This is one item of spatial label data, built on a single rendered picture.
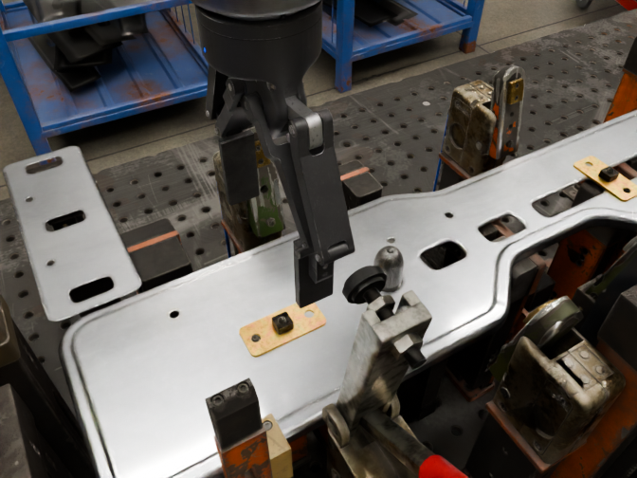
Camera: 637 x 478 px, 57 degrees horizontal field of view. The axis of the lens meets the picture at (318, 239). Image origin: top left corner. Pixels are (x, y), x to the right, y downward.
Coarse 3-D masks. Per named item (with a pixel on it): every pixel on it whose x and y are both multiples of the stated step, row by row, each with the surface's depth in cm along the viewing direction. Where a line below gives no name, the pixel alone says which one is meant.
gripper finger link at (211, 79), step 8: (216, 72) 43; (208, 80) 46; (216, 80) 44; (224, 80) 45; (208, 88) 47; (216, 88) 45; (224, 88) 46; (208, 96) 47; (216, 96) 46; (208, 104) 48; (216, 104) 47; (208, 112) 49
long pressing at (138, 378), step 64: (448, 192) 73; (512, 192) 73; (256, 256) 65; (512, 256) 65; (128, 320) 59; (192, 320) 59; (256, 320) 59; (448, 320) 59; (128, 384) 54; (192, 384) 54; (256, 384) 54; (320, 384) 54; (128, 448) 50; (192, 448) 50
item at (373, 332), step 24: (360, 288) 35; (384, 312) 34; (408, 312) 33; (360, 336) 35; (384, 336) 32; (408, 336) 33; (360, 360) 36; (384, 360) 35; (408, 360) 33; (360, 384) 38; (384, 384) 39; (360, 408) 41; (384, 408) 44
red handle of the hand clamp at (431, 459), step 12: (360, 420) 44; (372, 420) 43; (384, 420) 42; (372, 432) 43; (384, 432) 41; (396, 432) 41; (408, 432) 40; (384, 444) 41; (396, 444) 40; (408, 444) 39; (420, 444) 39; (396, 456) 40; (408, 456) 38; (420, 456) 38; (432, 456) 37; (408, 468) 39; (420, 468) 37; (432, 468) 36; (444, 468) 36; (456, 468) 36
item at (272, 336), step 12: (276, 312) 59; (288, 312) 59; (300, 312) 59; (252, 324) 58; (264, 324) 58; (276, 324) 57; (288, 324) 57; (300, 324) 58; (312, 324) 58; (324, 324) 59; (240, 336) 58; (264, 336) 57; (276, 336) 57; (288, 336) 57; (300, 336) 58; (252, 348) 56; (264, 348) 56
